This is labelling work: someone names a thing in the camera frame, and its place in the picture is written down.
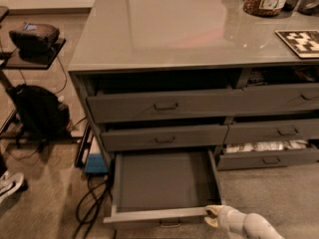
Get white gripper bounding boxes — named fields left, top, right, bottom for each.
left=204, top=205, right=245, bottom=234

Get grey drawer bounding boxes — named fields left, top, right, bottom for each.
left=224, top=118, right=319, bottom=143
left=234, top=66, right=319, bottom=117
left=104, top=148, right=222, bottom=229
left=101, top=123, right=228, bottom=151
left=86, top=89, right=243, bottom=123
left=213, top=141, right=319, bottom=170

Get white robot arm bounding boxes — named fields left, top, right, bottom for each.
left=204, top=205, right=285, bottom=239

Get white items in drawer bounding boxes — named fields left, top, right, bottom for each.
left=225, top=140, right=308, bottom=153

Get blue box on floor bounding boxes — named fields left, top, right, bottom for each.
left=85, top=153, right=108, bottom=174

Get grey cabinet with glossy top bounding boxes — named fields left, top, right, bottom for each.
left=69, top=0, right=318, bottom=161

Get black white patterned board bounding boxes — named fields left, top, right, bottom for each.
left=275, top=30, right=319, bottom=59

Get black backpack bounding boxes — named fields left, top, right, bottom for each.
left=6, top=84, right=70, bottom=138

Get black white sneaker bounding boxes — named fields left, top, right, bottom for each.
left=0, top=170, right=25, bottom=203

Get black side stand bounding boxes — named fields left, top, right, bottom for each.
left=0, top=5, right=91, bottom=168

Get blue cloth on pouch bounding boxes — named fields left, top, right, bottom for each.
left=23, top=23, right=37, bottom=31

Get black floor cables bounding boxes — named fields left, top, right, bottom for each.
left=71, top=174, right=118, bottom=239

